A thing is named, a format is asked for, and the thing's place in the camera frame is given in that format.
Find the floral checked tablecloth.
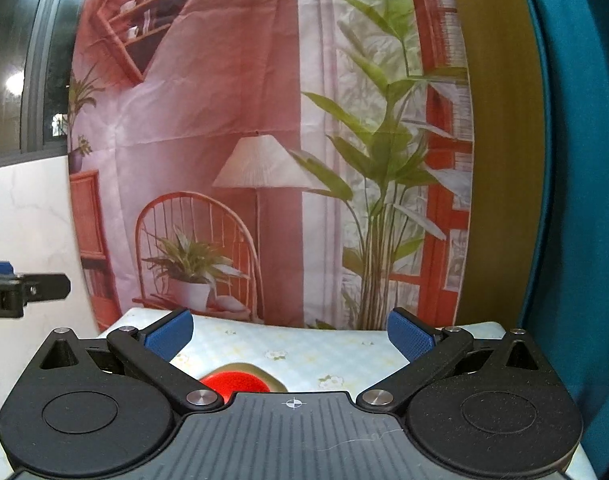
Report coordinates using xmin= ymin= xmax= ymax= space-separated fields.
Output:
xmin=0 ymin=307 xmax=601 ymax=480

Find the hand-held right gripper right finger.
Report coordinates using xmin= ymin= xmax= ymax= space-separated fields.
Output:
xmin=355 ymin=306 xmax=551 ymax=412

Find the red plastic bowl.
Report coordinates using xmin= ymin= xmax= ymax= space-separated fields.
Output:
xmin=200 ymin=370 xmax=270 ymax=404

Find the dark glass window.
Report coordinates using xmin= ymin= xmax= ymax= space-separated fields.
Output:
xmin=0 ymin=0 xmax=94 ymax=172

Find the printed room backdrop cloth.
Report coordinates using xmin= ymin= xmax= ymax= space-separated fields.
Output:
xmin=66 ymin=0 xmax=474 ymax=332

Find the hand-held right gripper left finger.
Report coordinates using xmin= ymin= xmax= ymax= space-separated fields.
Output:
xmin=38 ymin=308 xmax=226 ymax=414

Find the teal curtain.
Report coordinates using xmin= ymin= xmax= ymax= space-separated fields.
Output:
xmin=513 ymin=0 xmax=609 ymax=480

